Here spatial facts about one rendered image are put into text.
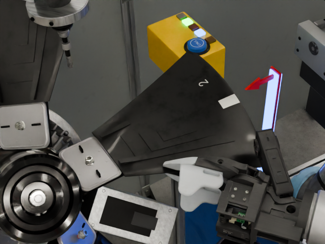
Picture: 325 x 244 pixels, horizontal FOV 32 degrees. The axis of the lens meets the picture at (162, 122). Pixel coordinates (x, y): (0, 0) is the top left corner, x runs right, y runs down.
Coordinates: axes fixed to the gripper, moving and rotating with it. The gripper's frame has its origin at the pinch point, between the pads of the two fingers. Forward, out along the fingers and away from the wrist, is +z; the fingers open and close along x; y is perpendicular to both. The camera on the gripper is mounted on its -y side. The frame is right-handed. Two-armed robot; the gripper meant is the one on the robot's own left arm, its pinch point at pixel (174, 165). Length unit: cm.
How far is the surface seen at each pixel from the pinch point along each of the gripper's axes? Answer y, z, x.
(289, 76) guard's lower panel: -117, 1, 103
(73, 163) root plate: 4.8, 13.8, -1.3
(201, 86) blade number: -15.3, 0.9, -0.5
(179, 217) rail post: -33, 17, 82
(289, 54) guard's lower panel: -117, 2, 91
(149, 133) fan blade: -3.7, 5.3, -1.2
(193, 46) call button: -37.1, 10.4, 13.6
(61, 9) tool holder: 2.3, 10.0, -29.1
